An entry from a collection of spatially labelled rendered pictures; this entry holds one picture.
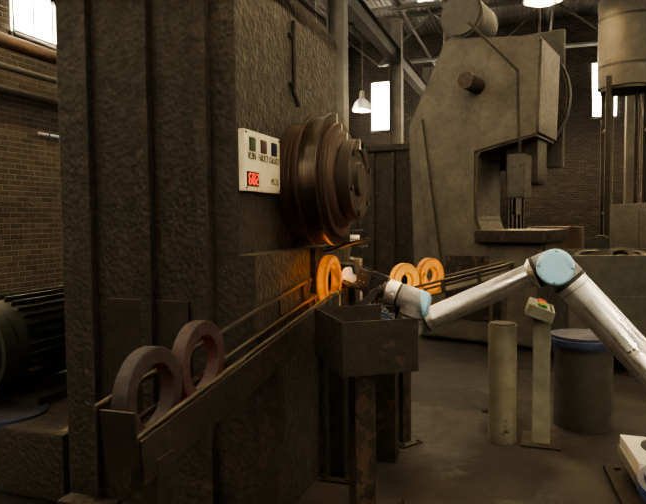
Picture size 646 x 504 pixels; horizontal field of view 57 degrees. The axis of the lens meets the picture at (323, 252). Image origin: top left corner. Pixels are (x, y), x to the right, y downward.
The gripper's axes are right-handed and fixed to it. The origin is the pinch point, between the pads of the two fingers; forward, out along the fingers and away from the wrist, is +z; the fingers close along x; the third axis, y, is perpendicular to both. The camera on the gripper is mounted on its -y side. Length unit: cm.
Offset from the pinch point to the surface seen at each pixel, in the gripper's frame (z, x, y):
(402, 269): -17.6, -34.1, 6.5
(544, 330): -80, -50, -1
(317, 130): 13, 29, 50
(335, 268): -1.1, 8.4, 4.8
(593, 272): -105, -184, 22
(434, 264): -28, -50, 11
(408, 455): -46, -22, -64
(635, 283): -130, -190, 23
